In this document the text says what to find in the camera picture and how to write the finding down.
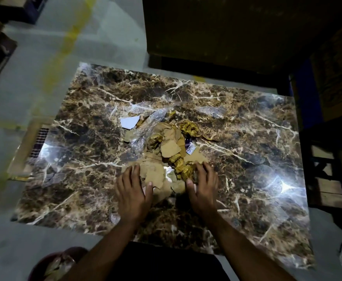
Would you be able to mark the person's left hand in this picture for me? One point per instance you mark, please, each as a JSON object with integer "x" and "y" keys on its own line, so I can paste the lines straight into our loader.
{"x": 133, "y": 199}

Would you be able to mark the person's right hand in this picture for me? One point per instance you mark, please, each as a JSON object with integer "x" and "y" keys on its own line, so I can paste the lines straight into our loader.
{"x": 204, "y": 196}

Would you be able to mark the pile of cardboard and paper scraps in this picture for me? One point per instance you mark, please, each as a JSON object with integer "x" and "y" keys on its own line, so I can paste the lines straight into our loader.
{"x": 171, "y": 149}

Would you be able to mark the white paper piece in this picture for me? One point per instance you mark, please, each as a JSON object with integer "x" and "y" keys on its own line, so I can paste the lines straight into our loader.
{"x": 129, "y": 122}

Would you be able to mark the clear plastic bag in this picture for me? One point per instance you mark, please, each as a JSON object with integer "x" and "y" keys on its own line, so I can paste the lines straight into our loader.
{"x": 150, "y": 119}

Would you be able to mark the checked cloth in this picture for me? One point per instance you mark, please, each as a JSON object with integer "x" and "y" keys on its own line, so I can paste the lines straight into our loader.
{"x": 39, "y": 141}

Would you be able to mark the pink round object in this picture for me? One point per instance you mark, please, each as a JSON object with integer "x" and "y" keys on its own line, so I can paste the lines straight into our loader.
{"x": 42, "y": 263}

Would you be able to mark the person's left forearm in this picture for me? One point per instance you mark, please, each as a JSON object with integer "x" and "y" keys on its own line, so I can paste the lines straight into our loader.
{"x": 106, "y": 251}

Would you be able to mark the person's right forearm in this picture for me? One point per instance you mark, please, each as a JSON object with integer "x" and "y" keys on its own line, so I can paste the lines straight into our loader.
{"x": 247, "y": 251}

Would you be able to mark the person's dark clothing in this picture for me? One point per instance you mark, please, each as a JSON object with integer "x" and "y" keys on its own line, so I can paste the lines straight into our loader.
{"x": 165, "y": 260}

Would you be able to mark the marble pattern table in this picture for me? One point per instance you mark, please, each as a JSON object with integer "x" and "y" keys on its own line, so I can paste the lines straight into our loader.
{"x": 100, "y": 90}

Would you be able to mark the clear plastic film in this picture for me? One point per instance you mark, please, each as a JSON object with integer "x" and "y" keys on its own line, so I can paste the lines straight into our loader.
{"x": 49, "y": 169}

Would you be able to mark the wooden pallet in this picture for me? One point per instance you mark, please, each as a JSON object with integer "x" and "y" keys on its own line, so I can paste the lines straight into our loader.
{"x": 332, "y": 190}

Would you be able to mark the large dark cardboard box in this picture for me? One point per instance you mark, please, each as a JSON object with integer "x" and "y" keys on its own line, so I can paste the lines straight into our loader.
{"x": 232, "y": 29}

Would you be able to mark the yellow blue printed cardboard box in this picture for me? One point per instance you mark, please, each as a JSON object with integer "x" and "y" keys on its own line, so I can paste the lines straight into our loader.
{"x": 332, "y": 78}

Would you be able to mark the blue pallet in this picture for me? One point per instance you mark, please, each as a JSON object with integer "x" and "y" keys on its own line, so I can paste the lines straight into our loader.
{"x": 21, "y": 10}

